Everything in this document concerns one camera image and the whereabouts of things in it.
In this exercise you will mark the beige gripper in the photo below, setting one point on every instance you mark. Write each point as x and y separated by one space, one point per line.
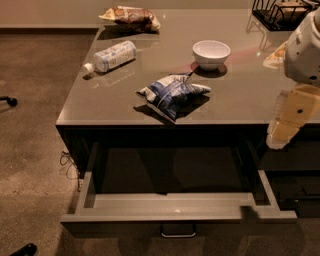
304 56

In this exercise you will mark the blue white chip bag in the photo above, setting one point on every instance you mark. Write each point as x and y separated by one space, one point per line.
168 95

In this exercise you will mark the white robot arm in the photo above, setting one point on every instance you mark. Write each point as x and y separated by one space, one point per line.
300 57

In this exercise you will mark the open grey top drawer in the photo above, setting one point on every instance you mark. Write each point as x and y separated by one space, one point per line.
134 191

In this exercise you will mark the brown snack bag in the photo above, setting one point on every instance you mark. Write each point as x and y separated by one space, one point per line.
141 19

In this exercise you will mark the yellow snack packet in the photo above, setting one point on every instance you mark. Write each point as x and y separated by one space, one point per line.
276 59

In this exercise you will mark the white ceramic bowl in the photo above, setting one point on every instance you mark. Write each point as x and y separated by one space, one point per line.
210 54

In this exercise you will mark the grey cabinet counter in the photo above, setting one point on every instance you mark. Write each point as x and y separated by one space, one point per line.
105 108

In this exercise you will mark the clear plastic water bottle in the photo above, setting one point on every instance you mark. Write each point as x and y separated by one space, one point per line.
112 57

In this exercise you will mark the black chair caster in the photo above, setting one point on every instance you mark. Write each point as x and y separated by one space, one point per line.
10 101

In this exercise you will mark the black chair leg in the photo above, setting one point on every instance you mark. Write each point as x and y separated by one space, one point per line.
27 250

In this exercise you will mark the black wire rack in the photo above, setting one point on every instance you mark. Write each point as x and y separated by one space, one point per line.
272 17

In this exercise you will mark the metal drawer handle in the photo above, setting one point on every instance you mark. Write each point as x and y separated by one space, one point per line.
178 230

